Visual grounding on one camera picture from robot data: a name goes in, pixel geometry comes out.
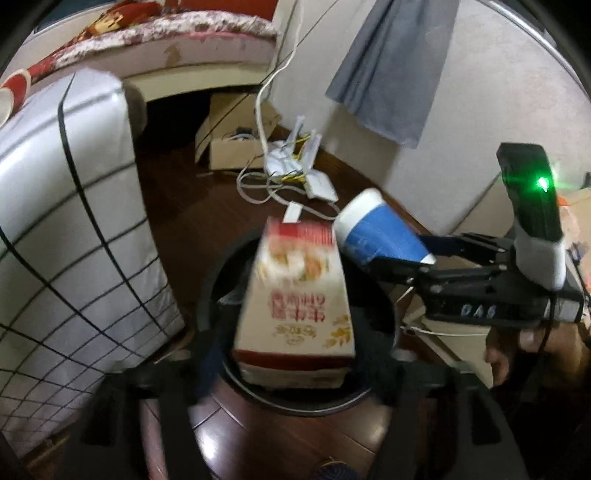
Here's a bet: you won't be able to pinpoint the blue and white paper cup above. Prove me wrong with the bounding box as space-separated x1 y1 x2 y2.
333 188 438 271

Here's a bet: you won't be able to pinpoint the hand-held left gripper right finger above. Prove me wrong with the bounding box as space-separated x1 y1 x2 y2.
392 353 532 480

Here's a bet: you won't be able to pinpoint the cardboard box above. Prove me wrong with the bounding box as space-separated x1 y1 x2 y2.
194 92 283 171

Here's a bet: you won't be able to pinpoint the red white patterned sheet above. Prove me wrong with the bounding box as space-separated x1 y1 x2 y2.
0 68 34 126

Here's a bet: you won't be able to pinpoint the black round trash bin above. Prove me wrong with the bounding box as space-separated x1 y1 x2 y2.
196 228 402 418

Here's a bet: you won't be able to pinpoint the white grid-patterned mattress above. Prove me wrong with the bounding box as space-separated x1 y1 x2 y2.
0 69 186 457

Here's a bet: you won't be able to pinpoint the grey hanging cloth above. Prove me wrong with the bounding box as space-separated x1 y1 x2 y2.
325 0 461 149

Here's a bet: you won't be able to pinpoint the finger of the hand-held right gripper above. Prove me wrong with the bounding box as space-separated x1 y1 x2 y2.
365 255 445 290
417 232 514 267

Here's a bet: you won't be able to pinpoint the red and white milk carton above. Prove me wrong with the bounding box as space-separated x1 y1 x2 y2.
232 218 357 391

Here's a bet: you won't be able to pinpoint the person's right hand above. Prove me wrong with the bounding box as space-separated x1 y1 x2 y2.
484 322 591 387

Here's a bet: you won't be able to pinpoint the yellow network cable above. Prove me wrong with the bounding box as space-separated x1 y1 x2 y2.
281 134 311 184

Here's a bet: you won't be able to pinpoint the white router with antennas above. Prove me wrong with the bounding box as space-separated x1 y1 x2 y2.
265 115 324 180

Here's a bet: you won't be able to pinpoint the thin white charger cable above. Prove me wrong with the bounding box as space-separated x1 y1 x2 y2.
398 284 492 337

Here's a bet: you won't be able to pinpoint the thick white power cable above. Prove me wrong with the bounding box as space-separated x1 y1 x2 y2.
237 0 343 223

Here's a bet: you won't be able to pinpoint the bed with floral sheet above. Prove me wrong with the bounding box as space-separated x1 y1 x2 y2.
28 0 283 101

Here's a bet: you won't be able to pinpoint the red patterned blanket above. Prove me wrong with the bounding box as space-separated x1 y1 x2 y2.
28 0 163 79

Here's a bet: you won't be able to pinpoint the flat white router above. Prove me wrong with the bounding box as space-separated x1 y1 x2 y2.
302 168 339 202

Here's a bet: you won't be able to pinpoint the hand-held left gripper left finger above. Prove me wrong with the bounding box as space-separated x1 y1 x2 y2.
69 344 227 480

